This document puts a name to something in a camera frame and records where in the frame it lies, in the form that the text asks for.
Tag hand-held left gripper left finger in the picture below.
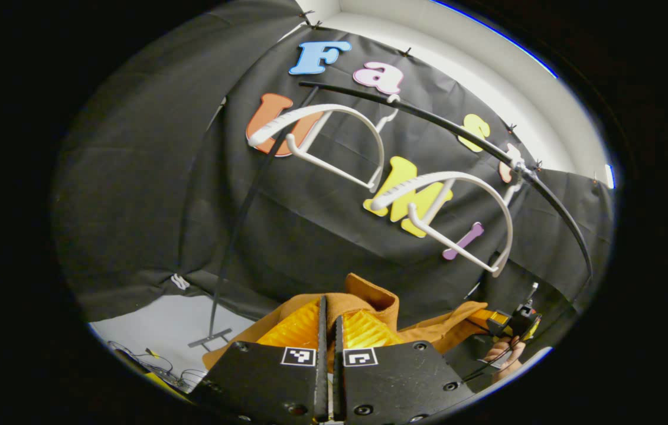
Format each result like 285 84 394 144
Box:
191 295 330 425

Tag brown shirt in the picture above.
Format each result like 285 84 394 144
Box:
203 273 497 371

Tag black floor cables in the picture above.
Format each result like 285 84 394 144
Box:
106 339 207 391

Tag black backdrop cloth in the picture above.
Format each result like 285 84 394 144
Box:
53 0 615 390

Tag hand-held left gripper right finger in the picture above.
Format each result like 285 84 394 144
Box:
333 309 476 425

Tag white plastic hanger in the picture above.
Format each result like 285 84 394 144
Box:
247 94 400 193
369 158 526 278

